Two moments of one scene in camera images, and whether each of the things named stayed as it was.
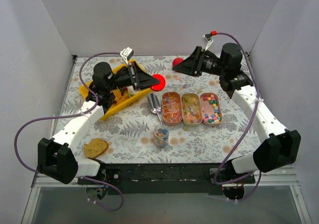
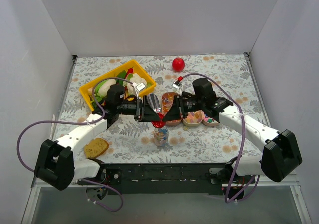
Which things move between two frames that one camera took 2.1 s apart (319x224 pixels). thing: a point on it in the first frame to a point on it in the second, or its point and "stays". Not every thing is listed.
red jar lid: x=159 y=86 to x=160 y=124
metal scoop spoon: x=154 y=104 stays
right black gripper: x=197 y=62 to x=179 y=106
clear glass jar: x=161 y=133 stays
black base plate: x=167 y=179 stays
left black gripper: x=134 y=75 to x=140 y=108
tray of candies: x=172 y=114 stays
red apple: x=177 y=60 stays
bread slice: x=96 y=147 stays
